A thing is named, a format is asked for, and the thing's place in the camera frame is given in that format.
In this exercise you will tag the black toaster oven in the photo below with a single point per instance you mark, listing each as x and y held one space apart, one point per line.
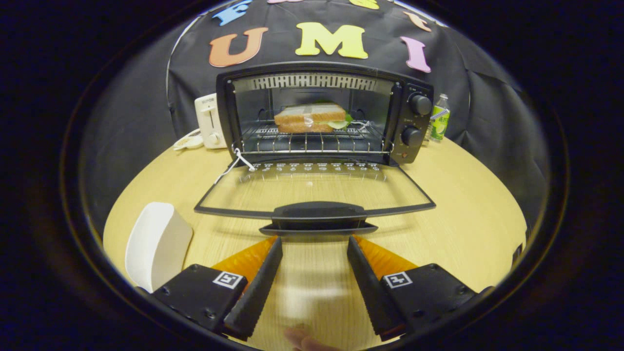
319 212

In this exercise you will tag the toast sandwich with lettuce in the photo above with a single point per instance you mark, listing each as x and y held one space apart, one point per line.
307 116

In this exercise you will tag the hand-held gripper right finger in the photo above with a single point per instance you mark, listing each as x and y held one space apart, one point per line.
373 297

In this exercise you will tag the white pop-up toaster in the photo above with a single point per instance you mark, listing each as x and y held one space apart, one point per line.
209 122

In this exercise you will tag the black backdrop cloth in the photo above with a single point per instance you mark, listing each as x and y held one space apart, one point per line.
497 122

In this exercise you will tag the green drink bottle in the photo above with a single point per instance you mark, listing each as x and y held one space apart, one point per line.
440 126

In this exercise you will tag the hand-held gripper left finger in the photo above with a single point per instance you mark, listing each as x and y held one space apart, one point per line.
258 292

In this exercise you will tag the white plate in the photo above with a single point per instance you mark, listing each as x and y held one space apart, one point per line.
156 243

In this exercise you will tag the small white dish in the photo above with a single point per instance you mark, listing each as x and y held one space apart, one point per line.
187 142

